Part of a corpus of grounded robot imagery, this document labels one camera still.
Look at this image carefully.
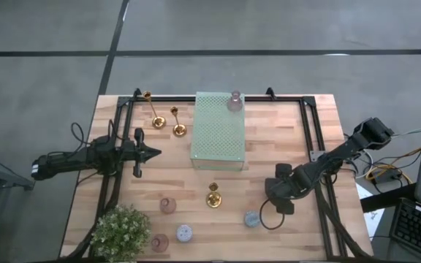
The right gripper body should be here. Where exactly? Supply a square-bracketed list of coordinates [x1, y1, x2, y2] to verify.
[274, 162, 300, 216]

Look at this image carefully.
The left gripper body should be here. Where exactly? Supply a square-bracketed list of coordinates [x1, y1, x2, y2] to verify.
[121, 127, 151, 179]

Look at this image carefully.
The tall gold candlestick holder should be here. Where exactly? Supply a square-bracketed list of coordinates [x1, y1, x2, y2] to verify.
[205, 181, 223, 209]
[142, 90, 167, 130]

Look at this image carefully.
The shorter gold candlestick holder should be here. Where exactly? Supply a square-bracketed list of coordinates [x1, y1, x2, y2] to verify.
[170, 105, 188, 138]

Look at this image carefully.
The pink ribbed glass candle holder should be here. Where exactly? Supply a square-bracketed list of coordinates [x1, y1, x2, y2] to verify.
[150, 233, 170, 254]
[159, 197, 178, 215]
[226, 89, 244, 113]

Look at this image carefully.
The green perforated metal shelf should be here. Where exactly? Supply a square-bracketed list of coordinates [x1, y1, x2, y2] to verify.
[189, 91, 247, 172]

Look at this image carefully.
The potted green plant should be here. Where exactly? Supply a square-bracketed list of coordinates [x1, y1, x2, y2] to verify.
[89, 203, 152, 263]

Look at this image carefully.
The white paper sheet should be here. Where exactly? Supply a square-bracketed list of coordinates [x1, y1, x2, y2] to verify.
[354, 181, 386, 240]

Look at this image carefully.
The black desk bar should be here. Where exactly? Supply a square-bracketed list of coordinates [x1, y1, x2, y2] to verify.
[359, 182, 418, 214]

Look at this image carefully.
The black power adapter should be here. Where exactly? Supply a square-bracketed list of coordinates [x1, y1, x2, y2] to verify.
[373, 170, 404, 186]

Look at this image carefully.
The black keyboard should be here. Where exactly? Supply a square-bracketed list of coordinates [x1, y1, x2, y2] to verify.
[388, 198, 421, 262]

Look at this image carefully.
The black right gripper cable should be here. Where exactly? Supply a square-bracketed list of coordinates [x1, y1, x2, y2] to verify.
[258, 199, 287, 232]

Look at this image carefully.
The grey metal mounting bracket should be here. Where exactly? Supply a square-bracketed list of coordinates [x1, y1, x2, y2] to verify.
[309, 149, 327, 162]

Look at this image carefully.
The black aluminium table frame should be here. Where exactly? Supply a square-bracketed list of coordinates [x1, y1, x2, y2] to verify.
[86, 86, 368, 261]

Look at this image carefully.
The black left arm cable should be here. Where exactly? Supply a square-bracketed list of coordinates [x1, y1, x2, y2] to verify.
[69, 121, 124, 149]

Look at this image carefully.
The yellow cable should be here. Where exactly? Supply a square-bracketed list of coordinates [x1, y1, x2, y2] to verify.
[365, 147, 421, 184]

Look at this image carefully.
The grey cable bundle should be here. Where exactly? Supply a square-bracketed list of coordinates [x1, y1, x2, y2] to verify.
[344, 126, 421, 180]

